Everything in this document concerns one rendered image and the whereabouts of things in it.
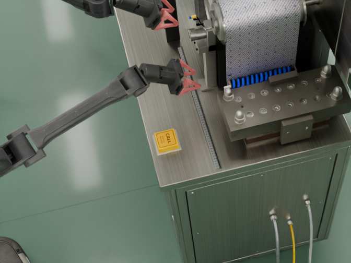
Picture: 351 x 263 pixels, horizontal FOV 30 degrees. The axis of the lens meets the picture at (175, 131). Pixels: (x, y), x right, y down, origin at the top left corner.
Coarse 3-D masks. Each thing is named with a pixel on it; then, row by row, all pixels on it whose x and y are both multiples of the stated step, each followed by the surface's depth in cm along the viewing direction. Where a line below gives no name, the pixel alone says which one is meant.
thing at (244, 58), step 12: (276, 36) 203; (288, 36) 205; (228, 48) 203; (240, 48) 204; (252, 48) 205; (264, 48) 207; (276, 48) 208; (288, 48) 209; (228, 60) 207; (240, 60) 209; (252, 60) 210; (264, 60) 212; (276, 60) 213; (288, 60) 215; (228, 72) 212; (240, 72) 214; (252, 72) 215; (264, 72) 217
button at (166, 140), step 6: (162, 132) 219; (168, 132) 219; (174, 132) 219; (156, 138) 218; (162, 138) 218; (168, 138) 218; (174, 138) 218; (162, 144) 217; (168, 144) 217; (174, 144) 216; (162, 150) 217; (168, 150) 217
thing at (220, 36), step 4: (300, 0) 197; (212, 4) 200; (300, 4) 197; (212, 8) 201; (216, 8) 196; (300, 8) 197; (216, 12) 196; (300, 12) 198; (300, 16) 199; (220, 20) 195; (300, 20) 201; (220, 24) 195; (220, 28) 196; (220, 32) 197; (220, 36) 198
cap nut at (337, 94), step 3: (336, 87) 205; (339, 87) 205; (333, 90) 206; (336, 90) 205; (339, 90) 205; (333, 93) 207; (336, 93) 206; (339, 93) 205; (333, 96) 207; (336, 96) 206; (339, 96) 206; (342, 96) 208; (333, 99) 208; (336, 99) 208; (339, 99) 208
